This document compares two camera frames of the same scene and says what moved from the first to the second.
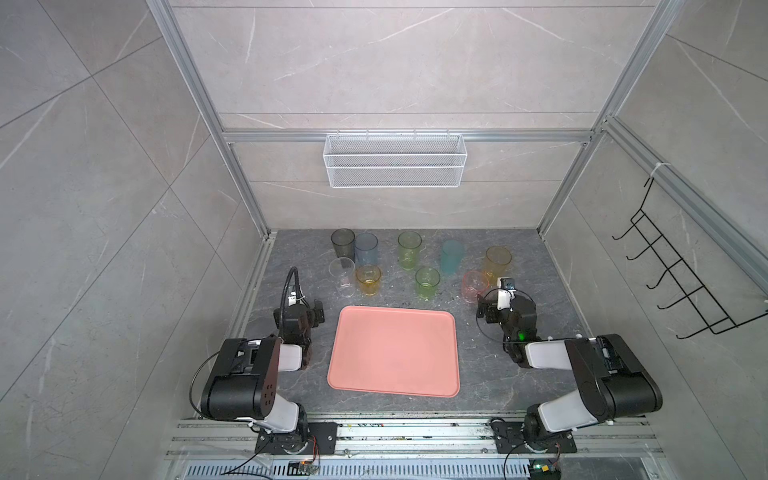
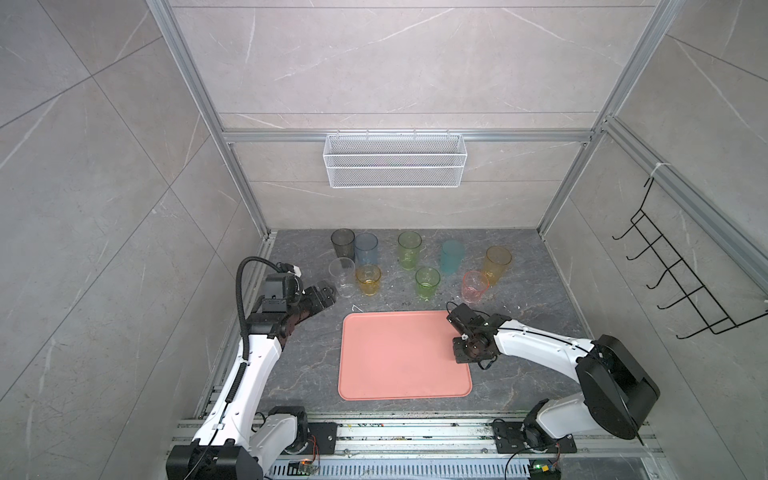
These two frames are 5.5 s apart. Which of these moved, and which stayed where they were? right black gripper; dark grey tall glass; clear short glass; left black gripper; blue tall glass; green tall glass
Moved: right black gripper; left black gripper
Stayed: clear short glass; dark grey tall glass; blue tall glass; green tall glass
